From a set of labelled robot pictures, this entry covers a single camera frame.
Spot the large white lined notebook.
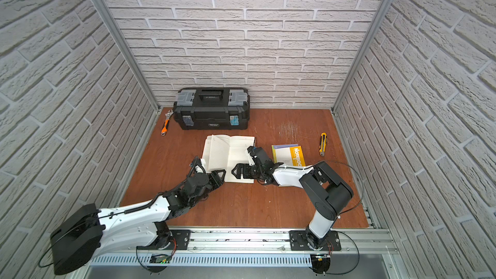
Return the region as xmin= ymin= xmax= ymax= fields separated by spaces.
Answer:
xmin=201 ymin=134 xmax=255 ymax=183

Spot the yellow white cover notebook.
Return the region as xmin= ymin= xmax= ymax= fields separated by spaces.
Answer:
xmin=272 ymin=146 xmax=306 ymax=167

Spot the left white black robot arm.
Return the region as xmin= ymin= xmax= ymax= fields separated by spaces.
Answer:
xmin=49 ymin=167 xmax=226 ymax=276

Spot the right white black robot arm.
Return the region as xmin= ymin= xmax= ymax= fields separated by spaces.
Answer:
xmin=231 ymin=146 xmax=354 ymax=250

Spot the yellow black utility knife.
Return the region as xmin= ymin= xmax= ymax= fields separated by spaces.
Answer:
xmin=319 ymin=133 xmax=328 ymax=157

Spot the black plastic toolbox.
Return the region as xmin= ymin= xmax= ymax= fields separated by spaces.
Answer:
xmin=173 ymin=87 xmax=250 ymax=130

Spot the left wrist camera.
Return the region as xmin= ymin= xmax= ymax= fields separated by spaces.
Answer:
xmin=187 ymin=156 xmax=206 ymax=178

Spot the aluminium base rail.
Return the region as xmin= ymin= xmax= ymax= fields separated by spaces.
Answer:
xmin=68 ymin=227 xmax=407 ymax=278

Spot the orange handled adjustable wrench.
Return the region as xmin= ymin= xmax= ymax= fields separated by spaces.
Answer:
xmin=161 ymin=110 xmax=174 ymax=136

